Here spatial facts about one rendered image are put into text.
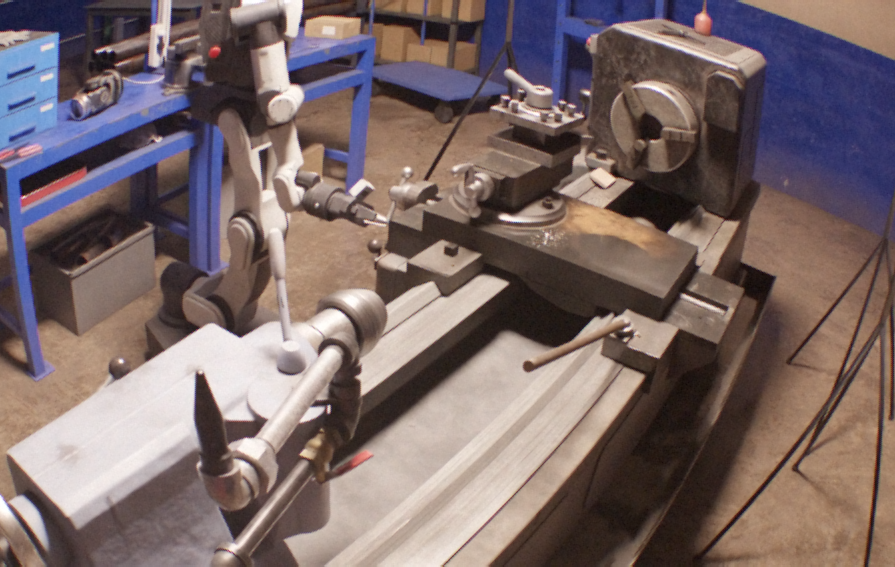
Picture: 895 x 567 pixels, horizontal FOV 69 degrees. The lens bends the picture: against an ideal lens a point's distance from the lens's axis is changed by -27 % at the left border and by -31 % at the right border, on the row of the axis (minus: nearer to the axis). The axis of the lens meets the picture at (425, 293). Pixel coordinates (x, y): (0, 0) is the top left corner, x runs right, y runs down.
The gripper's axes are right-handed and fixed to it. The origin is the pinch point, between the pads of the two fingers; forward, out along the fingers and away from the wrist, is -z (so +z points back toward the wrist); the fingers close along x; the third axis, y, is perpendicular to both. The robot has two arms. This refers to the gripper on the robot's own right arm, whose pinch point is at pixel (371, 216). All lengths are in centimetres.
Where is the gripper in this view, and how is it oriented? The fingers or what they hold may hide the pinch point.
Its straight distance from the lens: 211.3
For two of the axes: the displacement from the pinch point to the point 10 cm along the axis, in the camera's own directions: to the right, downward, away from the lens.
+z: -8.4, -3.2, 4.4
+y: -3.6, 9.3, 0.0
